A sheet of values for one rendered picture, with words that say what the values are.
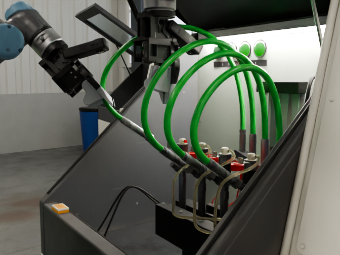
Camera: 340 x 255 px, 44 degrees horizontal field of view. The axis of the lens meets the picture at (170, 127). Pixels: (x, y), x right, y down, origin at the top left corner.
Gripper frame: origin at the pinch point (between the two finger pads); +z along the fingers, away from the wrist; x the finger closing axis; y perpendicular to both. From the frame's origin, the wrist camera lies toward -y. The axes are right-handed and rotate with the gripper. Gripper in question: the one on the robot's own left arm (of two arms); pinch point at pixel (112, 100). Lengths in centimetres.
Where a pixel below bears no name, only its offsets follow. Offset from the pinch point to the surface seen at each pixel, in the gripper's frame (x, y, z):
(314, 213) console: 33, -12, 46
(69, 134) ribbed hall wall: -675, 109, -171
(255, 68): 24.5, -25.0, 20.5
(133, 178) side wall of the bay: -28.9, 12.3, 16.1
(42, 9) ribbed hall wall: -601, -12, -349
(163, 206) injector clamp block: -2.0, 8.7, 28.1
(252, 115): 0.5, -23.1, 26.9
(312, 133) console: 30, -22, 36
